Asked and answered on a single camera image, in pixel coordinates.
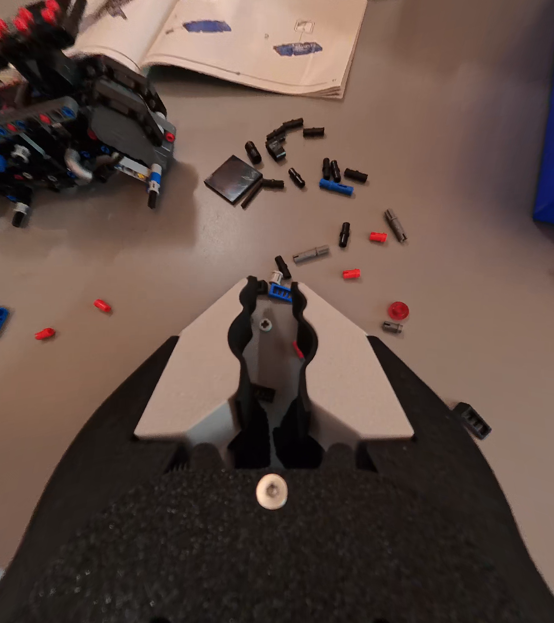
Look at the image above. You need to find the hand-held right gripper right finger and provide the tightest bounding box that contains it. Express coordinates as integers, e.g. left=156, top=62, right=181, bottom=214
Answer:
left=290, top=280, right=414, bottom=449

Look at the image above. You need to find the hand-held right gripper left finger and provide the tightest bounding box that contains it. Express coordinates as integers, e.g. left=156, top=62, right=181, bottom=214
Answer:
left=134, top=276, right=260, bottom=451

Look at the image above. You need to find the lego truck model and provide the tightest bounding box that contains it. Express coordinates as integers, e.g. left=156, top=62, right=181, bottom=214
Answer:
left=0, top=0, right=179, bottom=229

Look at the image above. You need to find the black lego connector block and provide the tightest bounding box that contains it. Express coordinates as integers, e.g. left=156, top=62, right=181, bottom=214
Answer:
left=453, top=401, right=493, bottom=441

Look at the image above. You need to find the scatter of small lego pieces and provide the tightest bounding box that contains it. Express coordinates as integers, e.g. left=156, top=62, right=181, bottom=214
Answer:
left=239, top=117, right=411, bottom=337

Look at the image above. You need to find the dark square lego tile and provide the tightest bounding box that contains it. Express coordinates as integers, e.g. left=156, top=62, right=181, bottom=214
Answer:
left=203, top=154, right=264, bottom=203

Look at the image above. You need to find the open instruction booklet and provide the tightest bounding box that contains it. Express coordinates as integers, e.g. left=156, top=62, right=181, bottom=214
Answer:
left=65, top=0, right=370, bottom=101

